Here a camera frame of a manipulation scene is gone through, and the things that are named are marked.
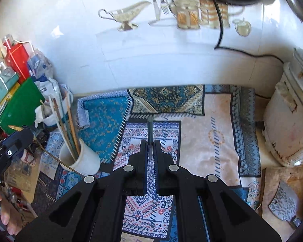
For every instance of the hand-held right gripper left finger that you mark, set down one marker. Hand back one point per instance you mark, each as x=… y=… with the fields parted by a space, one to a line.
x=144 y=171

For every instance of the white blue plastic basin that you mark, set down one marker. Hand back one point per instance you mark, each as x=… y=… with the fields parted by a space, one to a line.
x=51 y=122

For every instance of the white crumpled bag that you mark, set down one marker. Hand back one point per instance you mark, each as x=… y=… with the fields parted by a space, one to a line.
x=41 y=116

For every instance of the patterned blue beige mat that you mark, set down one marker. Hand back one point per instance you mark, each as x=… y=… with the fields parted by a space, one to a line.
x=212 y=136

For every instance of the green plastic board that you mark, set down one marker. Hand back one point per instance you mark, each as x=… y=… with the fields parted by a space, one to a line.
x=20 y=105

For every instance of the person's left hand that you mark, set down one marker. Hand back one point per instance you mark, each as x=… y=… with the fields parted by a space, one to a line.
x=11 y=214

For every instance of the clear glass jar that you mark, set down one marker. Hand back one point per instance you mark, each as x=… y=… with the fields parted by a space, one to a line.
x=19 y=176

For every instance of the blue white plastic bag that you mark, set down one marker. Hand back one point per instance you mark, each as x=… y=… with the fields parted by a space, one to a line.
x=45 y=80

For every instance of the teal box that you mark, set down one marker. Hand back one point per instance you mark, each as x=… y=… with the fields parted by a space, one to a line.
x=3 y=88

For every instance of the white ceramic cup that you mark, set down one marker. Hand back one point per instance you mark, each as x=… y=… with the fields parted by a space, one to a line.
x=83 y=160

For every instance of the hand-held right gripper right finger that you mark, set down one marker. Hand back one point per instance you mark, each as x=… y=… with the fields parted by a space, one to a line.
x=157 y=171

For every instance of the white rice cooker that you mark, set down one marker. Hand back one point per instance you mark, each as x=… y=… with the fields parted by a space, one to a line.
x=287 y=121

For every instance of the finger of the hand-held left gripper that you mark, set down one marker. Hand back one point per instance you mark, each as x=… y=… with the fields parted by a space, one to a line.
x=12 y=138
x=22 y=141

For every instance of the yellow box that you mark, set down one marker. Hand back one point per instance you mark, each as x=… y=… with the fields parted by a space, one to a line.
x=10 y=95

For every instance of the patterned steel cleaver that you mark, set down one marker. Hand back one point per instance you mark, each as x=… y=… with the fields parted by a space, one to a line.
x=284 y=201

